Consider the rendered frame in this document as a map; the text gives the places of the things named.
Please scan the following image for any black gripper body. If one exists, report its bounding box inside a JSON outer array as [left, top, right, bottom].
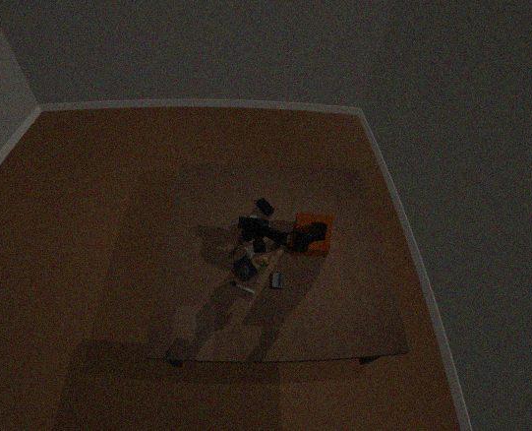
[[253, 236, 266, 253]]

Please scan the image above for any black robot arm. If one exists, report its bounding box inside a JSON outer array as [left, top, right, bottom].
[[238, 216, 327, 253]]

